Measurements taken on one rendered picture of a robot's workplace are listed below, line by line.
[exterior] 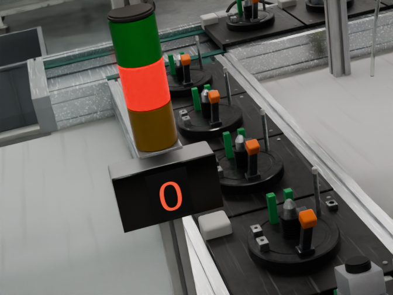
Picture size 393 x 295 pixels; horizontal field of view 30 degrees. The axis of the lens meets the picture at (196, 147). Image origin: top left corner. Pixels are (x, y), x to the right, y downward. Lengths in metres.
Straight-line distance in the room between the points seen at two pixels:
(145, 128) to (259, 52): 1.22
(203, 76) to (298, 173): 0.52
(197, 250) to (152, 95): 0.44
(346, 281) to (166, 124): 0.27
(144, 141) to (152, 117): 0.03
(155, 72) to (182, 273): 0.30
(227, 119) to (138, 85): 0.74
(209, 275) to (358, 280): 0.32
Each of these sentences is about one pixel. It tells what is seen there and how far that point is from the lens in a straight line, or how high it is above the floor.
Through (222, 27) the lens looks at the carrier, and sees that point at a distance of 2.15.
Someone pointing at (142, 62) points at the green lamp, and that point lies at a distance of 0.77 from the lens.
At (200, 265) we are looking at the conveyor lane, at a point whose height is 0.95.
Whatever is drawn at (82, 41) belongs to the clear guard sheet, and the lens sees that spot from 0.82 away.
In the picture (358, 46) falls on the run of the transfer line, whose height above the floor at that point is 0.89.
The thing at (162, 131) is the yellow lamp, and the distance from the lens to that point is 0.81.
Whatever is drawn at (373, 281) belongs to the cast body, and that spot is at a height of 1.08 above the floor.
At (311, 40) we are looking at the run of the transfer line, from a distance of 2.05.
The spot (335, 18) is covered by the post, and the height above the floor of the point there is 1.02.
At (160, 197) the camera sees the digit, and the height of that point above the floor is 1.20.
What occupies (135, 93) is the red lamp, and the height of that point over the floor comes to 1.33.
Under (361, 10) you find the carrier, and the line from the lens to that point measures 2.15.
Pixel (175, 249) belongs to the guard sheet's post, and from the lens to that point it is 0.94.
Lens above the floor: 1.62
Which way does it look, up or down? 26 degrees down
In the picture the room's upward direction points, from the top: 10 degrees counter-clockwise
